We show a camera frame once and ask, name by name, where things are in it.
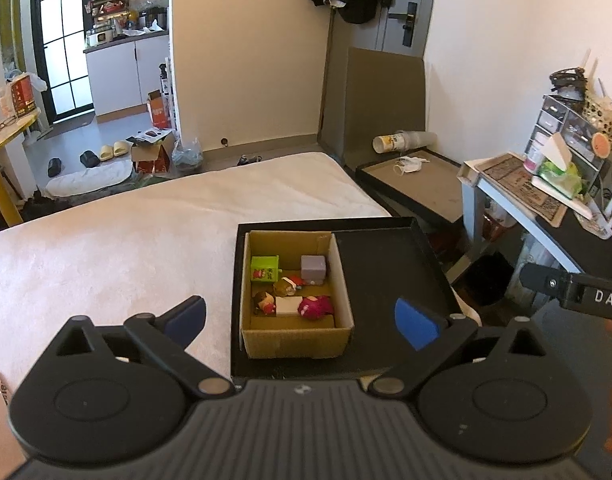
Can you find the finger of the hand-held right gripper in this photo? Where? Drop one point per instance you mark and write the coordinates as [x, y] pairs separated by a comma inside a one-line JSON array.
[[538, 280]]

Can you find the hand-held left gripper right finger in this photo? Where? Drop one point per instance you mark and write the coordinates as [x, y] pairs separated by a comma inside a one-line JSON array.
[[417, 324]]

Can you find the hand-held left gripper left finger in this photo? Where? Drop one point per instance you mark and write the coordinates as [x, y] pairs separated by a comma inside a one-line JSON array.
[[185, 315]]

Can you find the black shallow tray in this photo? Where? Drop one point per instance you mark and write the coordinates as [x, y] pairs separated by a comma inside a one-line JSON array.
[[386, 270]]

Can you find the brown-haired doll figure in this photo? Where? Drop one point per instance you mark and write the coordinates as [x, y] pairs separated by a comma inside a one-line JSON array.
[[263, 302]]

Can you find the green box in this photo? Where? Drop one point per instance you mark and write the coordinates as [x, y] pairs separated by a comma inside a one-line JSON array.
[[266, 267]]

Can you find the white block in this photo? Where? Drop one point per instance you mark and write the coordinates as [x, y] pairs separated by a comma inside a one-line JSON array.
[[288, 306]]

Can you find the olive-haired doll figure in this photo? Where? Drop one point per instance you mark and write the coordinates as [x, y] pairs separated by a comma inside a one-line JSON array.
[[285, 286]]

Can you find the pink-haired doll figure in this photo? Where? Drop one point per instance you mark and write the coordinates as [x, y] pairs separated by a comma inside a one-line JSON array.
[[313, 306]]

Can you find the purple-grey box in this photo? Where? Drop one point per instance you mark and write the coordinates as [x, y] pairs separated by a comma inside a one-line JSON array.
[[313, 266]]

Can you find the white printed bag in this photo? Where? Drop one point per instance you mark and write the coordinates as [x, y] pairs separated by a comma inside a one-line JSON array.
[[533, 255]]

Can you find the white side table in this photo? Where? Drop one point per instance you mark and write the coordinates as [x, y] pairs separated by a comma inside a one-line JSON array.
[[566, 240]]

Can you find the black bag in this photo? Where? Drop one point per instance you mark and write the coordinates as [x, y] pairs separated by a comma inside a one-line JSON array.
[[486, 280]]

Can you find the patterned brown tray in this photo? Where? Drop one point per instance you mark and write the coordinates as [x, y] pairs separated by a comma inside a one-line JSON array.
[[526, 185]]

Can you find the green tissue pack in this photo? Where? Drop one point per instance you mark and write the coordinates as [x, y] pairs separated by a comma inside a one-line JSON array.
[[558, 177]]

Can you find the pink label jar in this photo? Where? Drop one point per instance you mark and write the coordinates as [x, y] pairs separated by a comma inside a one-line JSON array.
[[533, 157]]

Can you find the orange round disc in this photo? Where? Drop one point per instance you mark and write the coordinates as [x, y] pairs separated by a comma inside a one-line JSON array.
[[601, 145]]

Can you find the white face mask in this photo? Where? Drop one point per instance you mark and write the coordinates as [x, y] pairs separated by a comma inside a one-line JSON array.
[[411, 165]]

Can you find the cardboard box with flaps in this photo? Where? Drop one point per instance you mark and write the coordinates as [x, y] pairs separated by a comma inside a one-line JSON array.
[[148, 160]]

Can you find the clear plastic bag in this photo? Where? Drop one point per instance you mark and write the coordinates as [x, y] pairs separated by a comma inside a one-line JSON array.
[[186, 155]]

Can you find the grey drawer organizer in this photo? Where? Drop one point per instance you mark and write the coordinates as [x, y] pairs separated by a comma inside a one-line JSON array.
[[551, 120]]

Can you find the white floor mat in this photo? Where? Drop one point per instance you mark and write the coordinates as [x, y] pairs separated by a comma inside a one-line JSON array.
[[85, 181]]

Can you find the beige slipper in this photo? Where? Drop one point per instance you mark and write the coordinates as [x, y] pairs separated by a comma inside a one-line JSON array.
[[107, 153], [121, 148]]

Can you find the woven basket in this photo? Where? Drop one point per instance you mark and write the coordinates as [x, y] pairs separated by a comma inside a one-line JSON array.
[[603, 112]]

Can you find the stack of paper cups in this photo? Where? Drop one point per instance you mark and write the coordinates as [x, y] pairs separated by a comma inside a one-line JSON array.
[[406, 141]]

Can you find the black shoe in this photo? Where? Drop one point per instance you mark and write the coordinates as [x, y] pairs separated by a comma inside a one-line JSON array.
[[54, 167], [89, 159]]

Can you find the orange carton box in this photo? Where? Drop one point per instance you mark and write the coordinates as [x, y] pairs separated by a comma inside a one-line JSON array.
[[159, 110]]

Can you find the yellow table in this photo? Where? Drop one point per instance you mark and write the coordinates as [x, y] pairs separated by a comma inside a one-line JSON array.
[[3, 190]]

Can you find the brown cardboard panel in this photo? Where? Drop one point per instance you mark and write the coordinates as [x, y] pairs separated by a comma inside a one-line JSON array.
[[371, 100]]

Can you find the black spray bottle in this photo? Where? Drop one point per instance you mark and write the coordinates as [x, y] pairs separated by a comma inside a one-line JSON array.
[[163, 77]]

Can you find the white kitchen cabinet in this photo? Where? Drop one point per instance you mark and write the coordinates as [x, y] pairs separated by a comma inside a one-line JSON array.
[[115, 75]]

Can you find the black-framed glass door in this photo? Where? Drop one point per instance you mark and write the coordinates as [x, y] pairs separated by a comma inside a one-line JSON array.
[[60, 60]]

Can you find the black door lock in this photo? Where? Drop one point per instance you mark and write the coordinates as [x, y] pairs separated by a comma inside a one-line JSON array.
[[410, 22]]

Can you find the grey door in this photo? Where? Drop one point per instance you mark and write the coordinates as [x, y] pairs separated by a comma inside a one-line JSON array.
[[426, 10]]

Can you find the black pot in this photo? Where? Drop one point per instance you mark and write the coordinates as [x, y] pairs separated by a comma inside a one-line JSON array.
[[156, 16]]

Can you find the kitchen shelf rack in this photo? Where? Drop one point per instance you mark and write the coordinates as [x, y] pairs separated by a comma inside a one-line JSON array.
[[109, 7]]

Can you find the brown board with black frame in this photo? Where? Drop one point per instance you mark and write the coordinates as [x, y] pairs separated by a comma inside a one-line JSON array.
[[421, 190]]

